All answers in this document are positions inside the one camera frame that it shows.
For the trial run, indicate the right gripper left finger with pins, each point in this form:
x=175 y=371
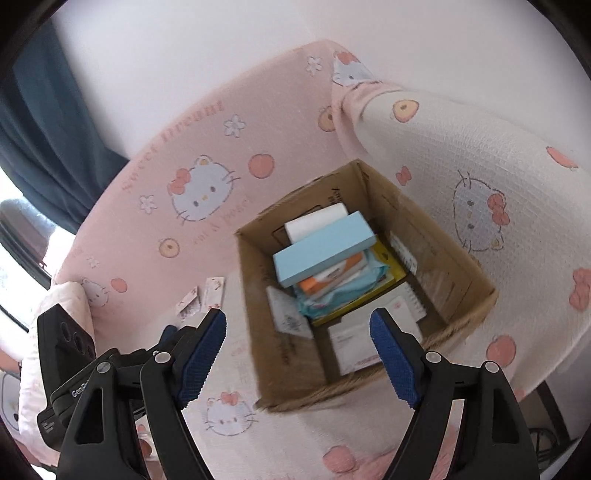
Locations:
x=197 y=350

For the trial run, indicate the white paper roll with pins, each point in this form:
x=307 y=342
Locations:
x=304 y=226

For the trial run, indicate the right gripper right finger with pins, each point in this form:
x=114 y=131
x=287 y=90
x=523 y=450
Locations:
x=493 y=441

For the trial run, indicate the pink Hello Kitty bedsheet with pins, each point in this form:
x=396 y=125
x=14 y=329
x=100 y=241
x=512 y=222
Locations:
x=518 y=205

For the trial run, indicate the light blue box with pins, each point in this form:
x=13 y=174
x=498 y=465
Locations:
x=322 y=249

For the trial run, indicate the teal wet wipes pack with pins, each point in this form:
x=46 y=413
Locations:
x=362 y=283

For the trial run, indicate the brown cardboard box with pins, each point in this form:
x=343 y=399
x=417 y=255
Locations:
x=310 y=340

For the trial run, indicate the orange white packet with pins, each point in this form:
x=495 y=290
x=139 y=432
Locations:
x=320 y=284

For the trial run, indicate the grey car seat headrest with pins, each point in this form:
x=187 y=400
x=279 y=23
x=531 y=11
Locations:
x=25 y=233

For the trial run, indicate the grey white leaflet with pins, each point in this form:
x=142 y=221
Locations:
x=287 y=319

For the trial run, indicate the dark blue curtain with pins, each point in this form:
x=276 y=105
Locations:
x=50 y=147

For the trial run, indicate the yellow flat package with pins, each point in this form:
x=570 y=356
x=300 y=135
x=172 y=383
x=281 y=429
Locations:
x=397 y=273

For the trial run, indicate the small floral card packet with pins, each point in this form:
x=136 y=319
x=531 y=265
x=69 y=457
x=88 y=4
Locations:
x=201 y=299

